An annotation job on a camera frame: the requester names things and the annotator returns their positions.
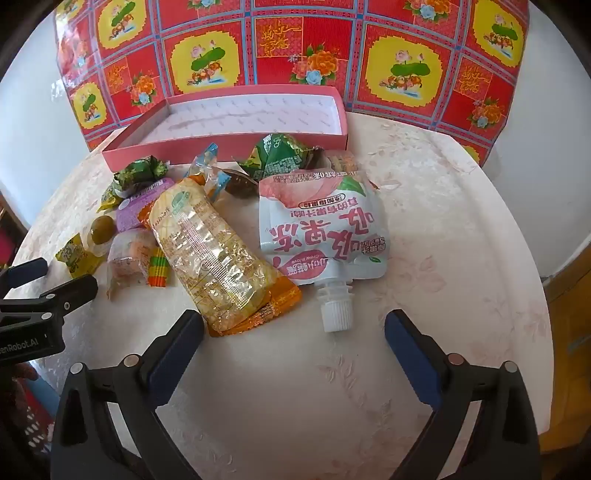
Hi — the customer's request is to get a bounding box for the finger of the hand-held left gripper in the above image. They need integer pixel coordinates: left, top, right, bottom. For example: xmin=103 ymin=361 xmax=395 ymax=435
xmin=0 ymin=274 xmax=99 ymax=319
xmin=0 ymin=257 xmax=49 ymax=291

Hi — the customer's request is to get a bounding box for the pink cardboard box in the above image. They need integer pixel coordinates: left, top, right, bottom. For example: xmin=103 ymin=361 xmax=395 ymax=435
xmin=102 ymin=90 xmax=348 ymax=172

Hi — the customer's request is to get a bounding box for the large green snack packet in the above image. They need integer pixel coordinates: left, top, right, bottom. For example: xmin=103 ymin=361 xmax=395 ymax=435
xmin=236 ymin=133 xmax=324 ymax=183

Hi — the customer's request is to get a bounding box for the clear cup with olive fruit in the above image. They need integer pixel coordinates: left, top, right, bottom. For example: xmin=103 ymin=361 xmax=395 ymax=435
xmin=84 ymin=213 xmax=116 ymax=257

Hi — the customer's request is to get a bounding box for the clear packet rainbow edge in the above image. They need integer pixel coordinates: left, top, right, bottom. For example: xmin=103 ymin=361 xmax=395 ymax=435
xmin=321 ymin=148 xmax=380 ymax=191
xmin=106 ymin=228 xmax=171 ymax=302

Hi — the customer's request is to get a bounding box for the red floral printed wall sheet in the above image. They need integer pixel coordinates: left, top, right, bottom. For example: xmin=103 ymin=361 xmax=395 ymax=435
xmin=53 ymin=0 xmax=529 ymax=167

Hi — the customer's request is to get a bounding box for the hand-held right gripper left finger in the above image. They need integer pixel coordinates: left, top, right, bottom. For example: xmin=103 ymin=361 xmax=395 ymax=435
xmin=50 ymin=309 xmax=205 ymax=480

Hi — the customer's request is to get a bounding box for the orange lid jelly cup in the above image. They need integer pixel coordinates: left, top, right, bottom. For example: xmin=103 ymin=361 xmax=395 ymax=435
xmin=224 ymin=168 xmax=260 ymax=200

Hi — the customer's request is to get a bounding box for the small green snack packet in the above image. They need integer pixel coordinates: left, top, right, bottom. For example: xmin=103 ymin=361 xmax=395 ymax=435
xmin=111 ymin=154 xmax=171 ymax=197

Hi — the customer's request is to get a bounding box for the pink white jelly pouch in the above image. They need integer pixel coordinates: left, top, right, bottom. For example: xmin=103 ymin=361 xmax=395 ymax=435
xmin=257 ymin=168 xmax=391 ymax=333

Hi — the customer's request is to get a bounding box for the purple snack packet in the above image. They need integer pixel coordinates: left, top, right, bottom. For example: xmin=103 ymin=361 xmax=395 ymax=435
xmin=115 ymin=180 xmax=178 ymax=234

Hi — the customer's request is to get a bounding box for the blue clear candy packet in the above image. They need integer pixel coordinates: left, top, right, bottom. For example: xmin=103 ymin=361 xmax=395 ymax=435
xmin=184 ymin=143 xmax=232 ymax=204

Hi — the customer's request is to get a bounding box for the orange clear cracker packet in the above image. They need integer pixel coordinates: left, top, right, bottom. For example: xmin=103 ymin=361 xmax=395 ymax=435
xmin=147 ymin=178 xmax=303 ymax=337

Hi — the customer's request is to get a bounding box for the yellow candy packet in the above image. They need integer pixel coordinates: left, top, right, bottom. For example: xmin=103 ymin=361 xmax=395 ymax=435
xmin=96 ymin=185 xmax=123 ymax=213
xmin=55 ymin=233 xmax=105 ymax=278

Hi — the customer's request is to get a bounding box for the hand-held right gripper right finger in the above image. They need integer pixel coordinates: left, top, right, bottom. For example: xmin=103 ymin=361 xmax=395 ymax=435
xmin=384 ymin=309 xmax=542 ymax=480

